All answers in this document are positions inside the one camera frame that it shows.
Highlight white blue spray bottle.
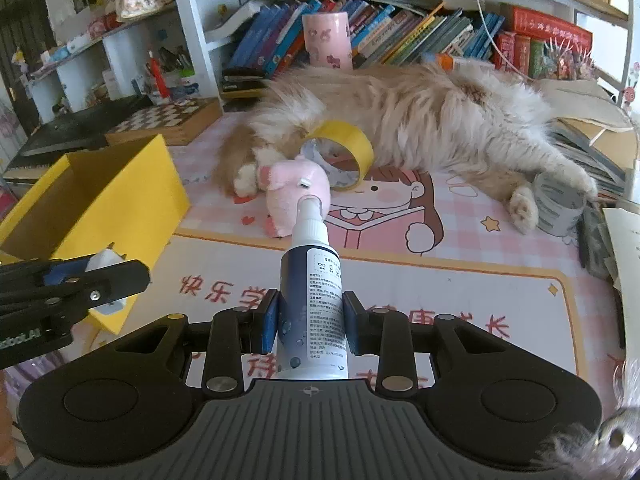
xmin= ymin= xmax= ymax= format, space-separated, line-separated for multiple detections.
xmin=276 ymin=195 xmax=349 ymax=382

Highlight beige cloth bag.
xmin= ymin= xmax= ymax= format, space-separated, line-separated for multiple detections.
xmin=537 ymin=77 xmax=634 ymax=135

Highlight grey fluffy fur trim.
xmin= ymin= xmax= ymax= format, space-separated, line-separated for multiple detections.
xmin=534 ymin=360 xmax=640 ymax=480

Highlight yellow tape roll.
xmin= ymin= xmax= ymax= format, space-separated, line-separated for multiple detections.
xmin=300 ymin=119 xmax=375 ymax=192

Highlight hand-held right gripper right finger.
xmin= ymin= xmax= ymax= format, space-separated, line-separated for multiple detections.
xmin=342 ymin=290 xmax=512 ymax=395

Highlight white paper sheet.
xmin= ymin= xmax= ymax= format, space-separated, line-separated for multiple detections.
xmin=602 ymin=206 xmax=640 ymax=307

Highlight wooden chessboard box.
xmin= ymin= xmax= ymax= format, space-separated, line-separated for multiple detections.
xmin=105 ymin=99 xmax=224 ymax=147

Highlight pink plush toy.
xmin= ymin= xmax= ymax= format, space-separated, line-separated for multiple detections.
xmin=256 ymin=155 xmax=332 ymax=239

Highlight blue white toy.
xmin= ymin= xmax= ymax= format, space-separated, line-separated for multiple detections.
xmin=86 ymin=246 xmax=129 ymax=317

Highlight pink printed desk mat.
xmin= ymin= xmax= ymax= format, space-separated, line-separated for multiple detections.
xmin=90 ymin=110 xmax=626 ymax=397

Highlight thick red books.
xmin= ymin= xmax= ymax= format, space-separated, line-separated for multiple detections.
xmin=492 ymin=4 xmax=594 ymax=82

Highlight yellow cardboard box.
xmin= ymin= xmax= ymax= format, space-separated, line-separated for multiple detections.
xmin=0 ymin=134 xmax=192 ymax=335

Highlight dark wooden door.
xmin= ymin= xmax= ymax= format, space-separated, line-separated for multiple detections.
xmin=0 ymin=0 xmax=57 ymax=78

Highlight row of colourful books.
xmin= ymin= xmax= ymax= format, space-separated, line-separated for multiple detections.
xmin=222 ymin=0 xmax=507 ymax=79

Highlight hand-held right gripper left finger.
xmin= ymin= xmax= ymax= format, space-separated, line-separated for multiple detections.
xmin=112 ymin=288 xmax=280 ymax=395

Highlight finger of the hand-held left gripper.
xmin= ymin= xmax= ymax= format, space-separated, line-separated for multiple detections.
xmin=20 ymin=259 xmax=152 ymax=325
xmin=0 ymin=257 xmax=96 ymax=292

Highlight white pen holder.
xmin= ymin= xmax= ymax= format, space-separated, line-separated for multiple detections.
xmin=131 ymin=50 xmax=173 ymax=103

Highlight fluffy cream cat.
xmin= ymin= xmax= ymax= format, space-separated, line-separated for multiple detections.
xmin=215 ymin=57 xmax=599 ymax=236

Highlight white jar green lid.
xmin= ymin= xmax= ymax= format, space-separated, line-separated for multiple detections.
xmin=170 ymin=71 xmax=202 ymax=102

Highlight white desk bookshelf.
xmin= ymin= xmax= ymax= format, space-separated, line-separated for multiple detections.
xmin=22 ymin=0 xmax=640 ymax=126

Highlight grey tape roll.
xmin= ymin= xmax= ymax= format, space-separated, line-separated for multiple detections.
xmin=531 ymin=172 xmax=587 ymax=238

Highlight pink printed cup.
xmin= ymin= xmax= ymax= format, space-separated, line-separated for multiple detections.
xmin=301 ymin=11 xmax=354 ymax=70

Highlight black keyboard piano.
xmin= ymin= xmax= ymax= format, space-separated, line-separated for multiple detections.
xmin=2 ymin=95 xmax=152 ymax=182

